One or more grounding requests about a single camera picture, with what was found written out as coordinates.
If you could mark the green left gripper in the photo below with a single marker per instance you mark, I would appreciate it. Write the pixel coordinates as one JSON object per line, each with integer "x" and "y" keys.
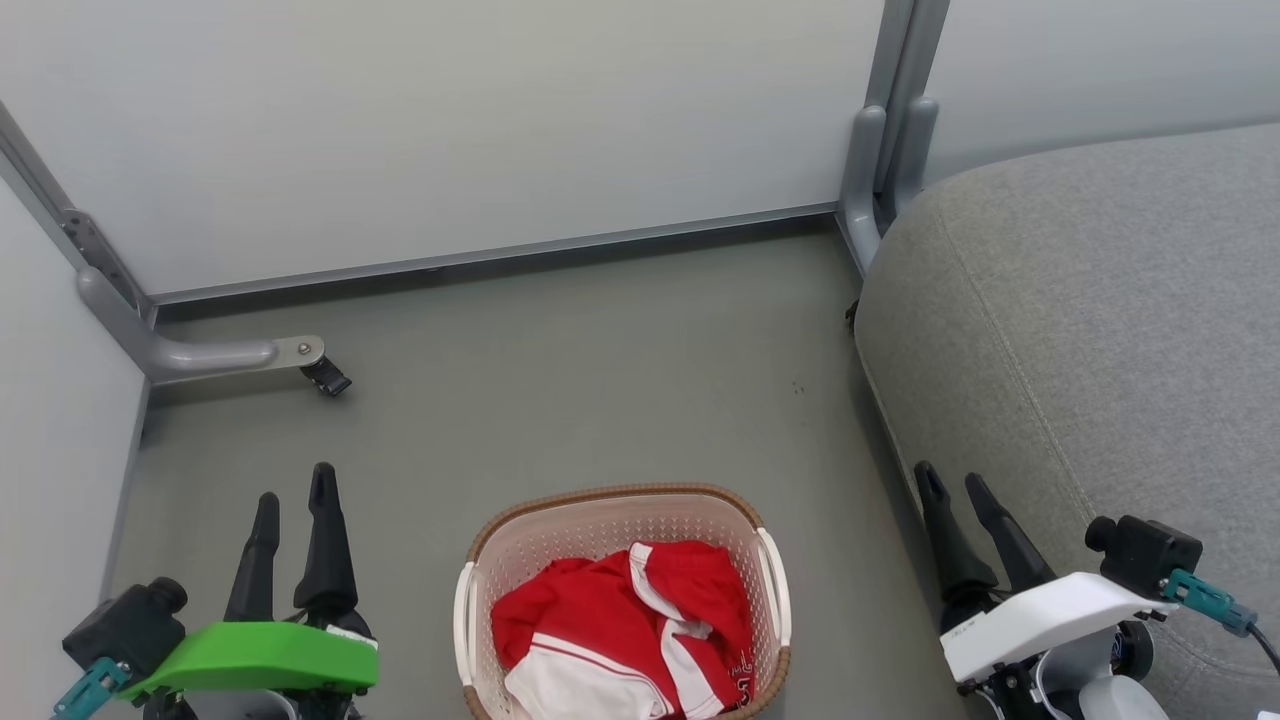
{"x": 255, "y": 655}

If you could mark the grey partition foot bar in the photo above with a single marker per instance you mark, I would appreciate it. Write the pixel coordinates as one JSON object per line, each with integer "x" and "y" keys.
{"x": 200, "y": 355}

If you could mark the beige perforated laundry basket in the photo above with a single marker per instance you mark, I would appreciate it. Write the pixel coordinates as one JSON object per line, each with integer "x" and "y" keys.
{"x": 600, "y": 520}

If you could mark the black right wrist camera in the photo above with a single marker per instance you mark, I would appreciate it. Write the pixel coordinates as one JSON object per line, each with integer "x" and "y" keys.
{"x": 1145, "y": 555}

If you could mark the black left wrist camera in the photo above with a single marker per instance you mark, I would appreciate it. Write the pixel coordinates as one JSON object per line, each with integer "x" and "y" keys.
{"x": 125, "y": 628}

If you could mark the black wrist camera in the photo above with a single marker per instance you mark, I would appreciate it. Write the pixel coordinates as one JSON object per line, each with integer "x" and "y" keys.
{"x": 1145, "y": 555}
{"x": 125, "y": 628}

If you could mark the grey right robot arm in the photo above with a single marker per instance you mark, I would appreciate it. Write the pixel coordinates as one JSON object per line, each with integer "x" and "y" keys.
{"x": 1110, "y": 690}

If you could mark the teal camera connector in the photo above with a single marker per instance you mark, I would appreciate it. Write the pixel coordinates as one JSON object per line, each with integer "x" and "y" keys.
{"x": 90, "y": 690}
{"x": 1205, "y": 598}

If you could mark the red and white jersey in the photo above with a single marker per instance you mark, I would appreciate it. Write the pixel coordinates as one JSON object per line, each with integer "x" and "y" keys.
{"x": 600, "y": 620}

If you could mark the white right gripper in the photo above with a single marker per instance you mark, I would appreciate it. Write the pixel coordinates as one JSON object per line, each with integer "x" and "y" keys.
{"x": 1050, "y": 620}

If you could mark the black caster wheel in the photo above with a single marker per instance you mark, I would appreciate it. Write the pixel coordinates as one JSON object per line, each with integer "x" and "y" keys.
{"x": 327, "y": 377}

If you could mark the grey fabric sofa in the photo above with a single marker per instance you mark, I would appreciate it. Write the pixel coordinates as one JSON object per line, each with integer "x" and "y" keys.
{"x": 1100, "y": 330}

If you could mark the teal right camera connector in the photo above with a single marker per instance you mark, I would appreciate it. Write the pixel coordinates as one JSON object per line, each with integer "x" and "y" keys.
{"x": 1205, "y": 598}

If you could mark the grey partition post foot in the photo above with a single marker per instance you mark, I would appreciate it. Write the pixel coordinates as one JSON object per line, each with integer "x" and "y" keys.
{"x": 885, "y": 130}

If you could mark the teal left camera connector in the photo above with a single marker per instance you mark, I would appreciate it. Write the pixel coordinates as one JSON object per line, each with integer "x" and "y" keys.
{"x": 90, "y": 690}

